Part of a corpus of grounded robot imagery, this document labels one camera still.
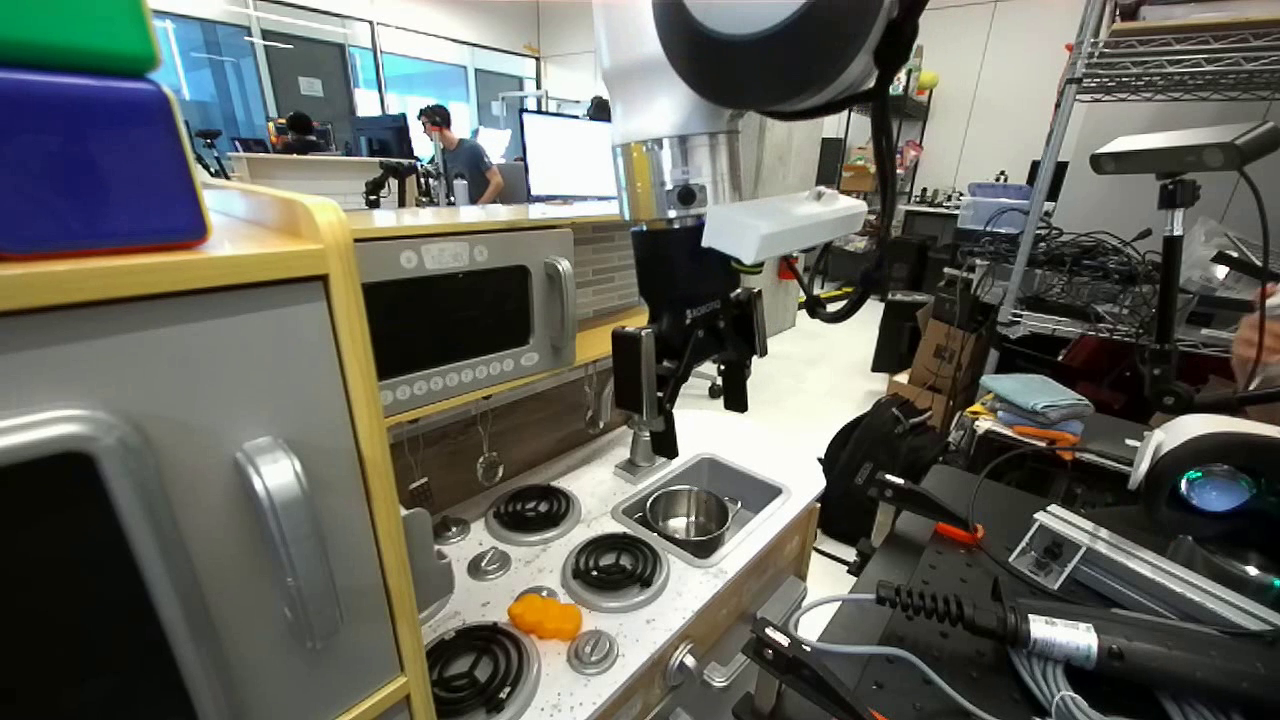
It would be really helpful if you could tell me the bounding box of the steel bowl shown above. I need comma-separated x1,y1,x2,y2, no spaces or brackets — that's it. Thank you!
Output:
640,479,741,550

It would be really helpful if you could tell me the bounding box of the black coil stove burner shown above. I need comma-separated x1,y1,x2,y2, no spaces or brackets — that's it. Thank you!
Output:
486,479,584,550
425,619,546,720
561,530,676,618

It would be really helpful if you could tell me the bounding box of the silver door handle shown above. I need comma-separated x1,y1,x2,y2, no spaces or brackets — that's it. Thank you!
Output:
231,434,348,659

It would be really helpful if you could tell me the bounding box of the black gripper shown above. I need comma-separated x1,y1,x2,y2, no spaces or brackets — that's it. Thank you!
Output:
610,218,769,421

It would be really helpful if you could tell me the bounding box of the green bin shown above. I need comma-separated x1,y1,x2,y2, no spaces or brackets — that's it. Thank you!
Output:
0,0,166,79

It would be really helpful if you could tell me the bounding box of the black tool handle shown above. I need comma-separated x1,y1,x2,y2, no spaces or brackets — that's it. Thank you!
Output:
870,580,1280,713

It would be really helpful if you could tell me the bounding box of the wooden toy kitchen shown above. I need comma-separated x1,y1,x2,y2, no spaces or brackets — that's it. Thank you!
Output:
0,171,823,720

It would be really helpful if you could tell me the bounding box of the grey camera on stand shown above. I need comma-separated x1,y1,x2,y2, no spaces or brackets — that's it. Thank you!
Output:
1090,115,1280,413

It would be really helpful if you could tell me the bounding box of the brown cardboard box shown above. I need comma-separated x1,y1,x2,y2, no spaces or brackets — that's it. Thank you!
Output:
902,314,994,409

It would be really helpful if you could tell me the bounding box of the white and black device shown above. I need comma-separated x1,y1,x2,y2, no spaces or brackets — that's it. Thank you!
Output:
1124,409,1280,545

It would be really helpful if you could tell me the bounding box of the grey toy sink basin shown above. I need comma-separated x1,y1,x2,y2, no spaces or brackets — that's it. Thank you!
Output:
610,454,787,569

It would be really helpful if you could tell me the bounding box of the grey toy faucet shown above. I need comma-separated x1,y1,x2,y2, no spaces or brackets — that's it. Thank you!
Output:
611,386,676,490

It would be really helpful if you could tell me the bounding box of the blue folded cloth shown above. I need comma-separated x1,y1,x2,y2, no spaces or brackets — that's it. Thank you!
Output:
977,370,1101,434

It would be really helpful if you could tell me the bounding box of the grey toy microwave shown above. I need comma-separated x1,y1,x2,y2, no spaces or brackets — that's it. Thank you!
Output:
351,225,582,421

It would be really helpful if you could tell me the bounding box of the person in blue shirt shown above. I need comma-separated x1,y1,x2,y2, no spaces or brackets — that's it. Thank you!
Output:
413,101,507,207

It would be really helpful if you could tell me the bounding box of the white board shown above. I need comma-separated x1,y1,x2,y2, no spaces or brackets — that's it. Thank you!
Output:
518,109,623,203

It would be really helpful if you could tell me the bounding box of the grey coiled cable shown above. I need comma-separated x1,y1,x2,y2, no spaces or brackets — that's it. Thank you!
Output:
784,593,1213,720

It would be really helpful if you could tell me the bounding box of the blue bin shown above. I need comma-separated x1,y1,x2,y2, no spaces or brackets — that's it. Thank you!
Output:
0,70,213,259

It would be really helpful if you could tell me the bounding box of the black backpack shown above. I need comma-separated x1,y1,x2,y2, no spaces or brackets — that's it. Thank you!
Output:
812,397,942,553

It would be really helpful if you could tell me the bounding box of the person with dark hair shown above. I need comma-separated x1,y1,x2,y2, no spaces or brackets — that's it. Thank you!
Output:
270,109,334,157

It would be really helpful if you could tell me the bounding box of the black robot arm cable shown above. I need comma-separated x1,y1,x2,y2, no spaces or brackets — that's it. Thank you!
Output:
795,73,913,329

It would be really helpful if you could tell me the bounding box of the grey door with window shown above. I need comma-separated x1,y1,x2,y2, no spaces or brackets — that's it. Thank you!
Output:
0,277,405,720

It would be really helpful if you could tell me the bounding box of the metal wire shelving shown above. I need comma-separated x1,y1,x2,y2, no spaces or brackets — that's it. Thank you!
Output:
997,0,1280,345

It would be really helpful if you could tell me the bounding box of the orange-brown toy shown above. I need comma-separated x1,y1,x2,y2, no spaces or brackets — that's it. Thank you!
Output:
504,590,588,648

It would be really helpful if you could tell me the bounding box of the aluminium rail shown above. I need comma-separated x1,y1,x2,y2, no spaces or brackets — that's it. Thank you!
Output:
1006,499,1280,641

